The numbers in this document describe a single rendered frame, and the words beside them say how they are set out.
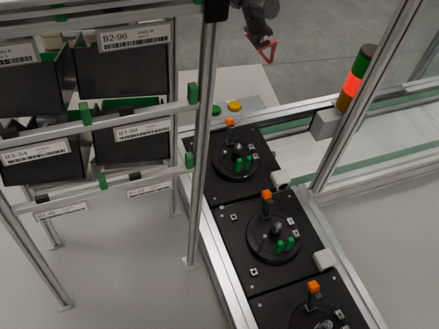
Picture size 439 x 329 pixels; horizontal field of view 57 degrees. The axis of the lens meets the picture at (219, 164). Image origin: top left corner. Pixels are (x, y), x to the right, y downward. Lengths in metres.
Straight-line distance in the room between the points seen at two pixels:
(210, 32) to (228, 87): 1.03
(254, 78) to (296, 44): 1.75
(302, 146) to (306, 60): 1.92
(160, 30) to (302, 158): 0.88
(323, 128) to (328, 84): 2.09
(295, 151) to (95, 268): 0.69
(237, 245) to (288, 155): 0.39
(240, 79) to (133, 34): 1.12
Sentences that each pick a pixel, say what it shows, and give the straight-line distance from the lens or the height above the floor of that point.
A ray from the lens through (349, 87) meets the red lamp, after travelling 0.91.
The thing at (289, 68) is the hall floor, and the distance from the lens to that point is 3.08.
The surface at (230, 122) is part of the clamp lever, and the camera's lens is 1.12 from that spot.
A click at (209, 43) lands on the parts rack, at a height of 1.58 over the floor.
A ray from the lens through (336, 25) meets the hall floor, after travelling 3.66.
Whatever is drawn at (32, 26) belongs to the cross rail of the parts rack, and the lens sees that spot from 0.47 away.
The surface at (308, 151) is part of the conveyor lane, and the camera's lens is 1.31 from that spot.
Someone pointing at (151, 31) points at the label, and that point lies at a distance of 0.49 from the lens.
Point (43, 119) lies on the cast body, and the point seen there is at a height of 1.25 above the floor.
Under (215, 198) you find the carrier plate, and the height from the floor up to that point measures 0.97.
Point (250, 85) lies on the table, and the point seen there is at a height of 0.86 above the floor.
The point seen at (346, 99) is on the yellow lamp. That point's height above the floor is 1.30.
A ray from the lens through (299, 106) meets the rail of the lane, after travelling 1.38.
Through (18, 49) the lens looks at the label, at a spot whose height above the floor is 1.61.
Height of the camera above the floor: 1.89
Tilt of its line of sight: 53 degrees down
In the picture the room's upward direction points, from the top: 9 degrees clockwise
